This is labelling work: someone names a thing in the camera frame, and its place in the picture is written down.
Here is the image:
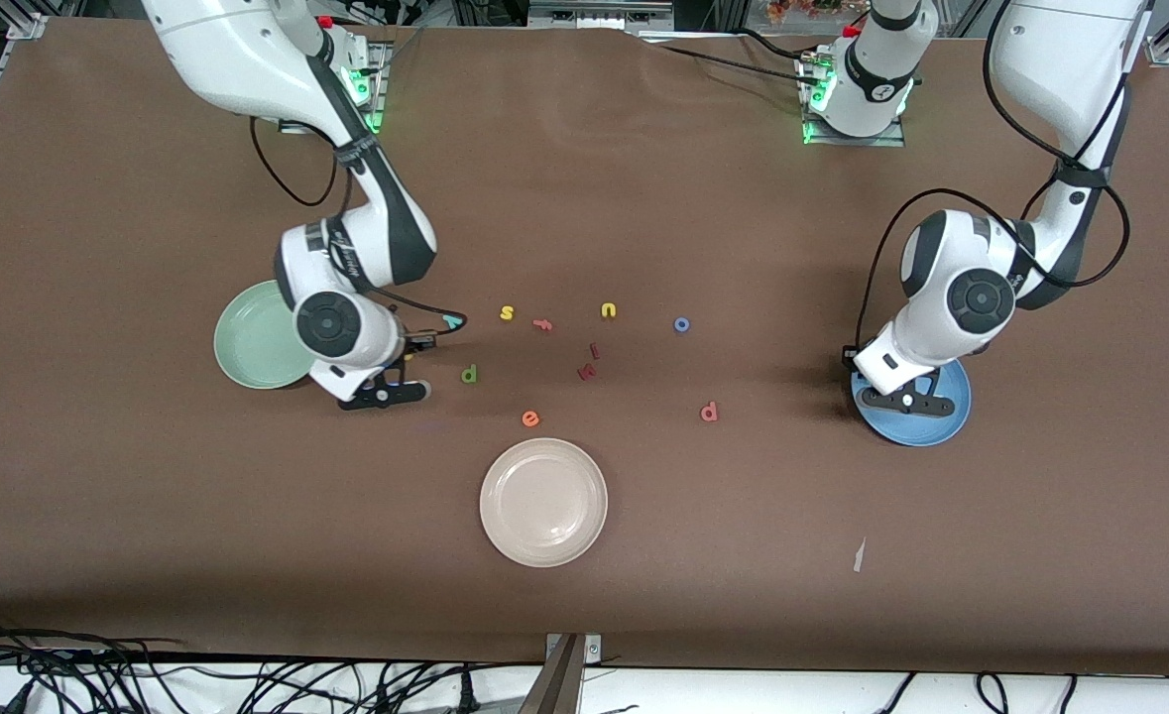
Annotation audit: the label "blue plate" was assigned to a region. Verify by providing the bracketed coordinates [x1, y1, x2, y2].
[850, 357, 973, 447]

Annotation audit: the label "light green plate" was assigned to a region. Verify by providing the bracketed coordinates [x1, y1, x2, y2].
[213, 280, 317, 390]

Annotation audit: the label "cream white plate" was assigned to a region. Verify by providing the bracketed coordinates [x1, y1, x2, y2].
[479, 437, 609, 568]

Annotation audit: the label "grey support beam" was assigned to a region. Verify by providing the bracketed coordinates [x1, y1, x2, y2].
[517, 635, 585, 714]

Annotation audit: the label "orange artificial flowers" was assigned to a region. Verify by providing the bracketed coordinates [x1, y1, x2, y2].
[764, 0, 873, 26]

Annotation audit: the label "dark background equipment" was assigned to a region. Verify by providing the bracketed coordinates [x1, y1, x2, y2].
[450, 0, 724, 31]

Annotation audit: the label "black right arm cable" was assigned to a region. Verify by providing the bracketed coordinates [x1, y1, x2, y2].
[250, 117, 468, 333]

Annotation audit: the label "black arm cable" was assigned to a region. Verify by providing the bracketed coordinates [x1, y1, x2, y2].
[854, 0, 1132, 373]
[250, 117, 468, 333]

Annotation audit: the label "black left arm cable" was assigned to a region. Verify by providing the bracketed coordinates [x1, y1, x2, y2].
[854, 0, 1132, 373]

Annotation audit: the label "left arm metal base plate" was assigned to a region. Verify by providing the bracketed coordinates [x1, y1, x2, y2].
[802, 55, 907, 148]

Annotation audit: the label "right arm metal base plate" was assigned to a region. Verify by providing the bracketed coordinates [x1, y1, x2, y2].
[280, 45, 387, 135]

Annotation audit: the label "metal table bracket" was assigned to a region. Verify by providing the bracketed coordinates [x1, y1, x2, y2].
[544, 633, 603, 665]

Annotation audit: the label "black cable on table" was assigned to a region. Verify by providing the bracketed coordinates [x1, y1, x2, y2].
[643, 40, 823, 100]

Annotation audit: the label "tangled black cables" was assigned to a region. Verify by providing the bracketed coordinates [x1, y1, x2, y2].
[0, 613, 545, 714]

